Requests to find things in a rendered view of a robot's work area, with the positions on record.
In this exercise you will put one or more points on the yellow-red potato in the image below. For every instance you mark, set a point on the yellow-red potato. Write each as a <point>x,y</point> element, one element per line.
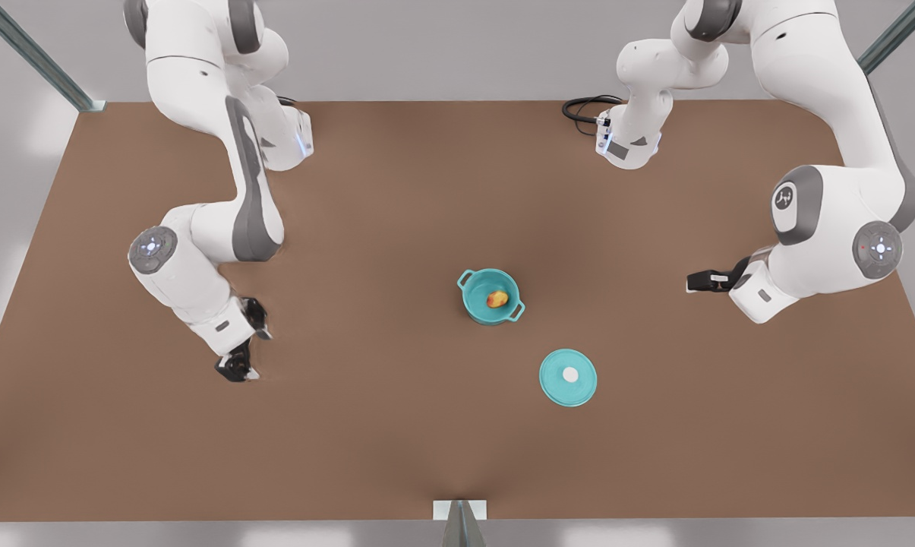
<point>497,298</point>

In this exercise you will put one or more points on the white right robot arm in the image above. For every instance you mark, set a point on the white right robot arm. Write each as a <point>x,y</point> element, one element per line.
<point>191,99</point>

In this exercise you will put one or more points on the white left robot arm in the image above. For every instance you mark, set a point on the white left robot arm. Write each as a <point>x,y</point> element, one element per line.
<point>814,83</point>

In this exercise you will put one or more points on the teal pot lid, white knob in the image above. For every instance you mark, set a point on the teal pot lid, white knob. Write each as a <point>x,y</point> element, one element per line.
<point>557,384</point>

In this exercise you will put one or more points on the silver frame post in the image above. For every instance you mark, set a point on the silver frame post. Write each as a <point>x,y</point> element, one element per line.
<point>36,57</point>
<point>894,34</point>
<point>460,520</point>

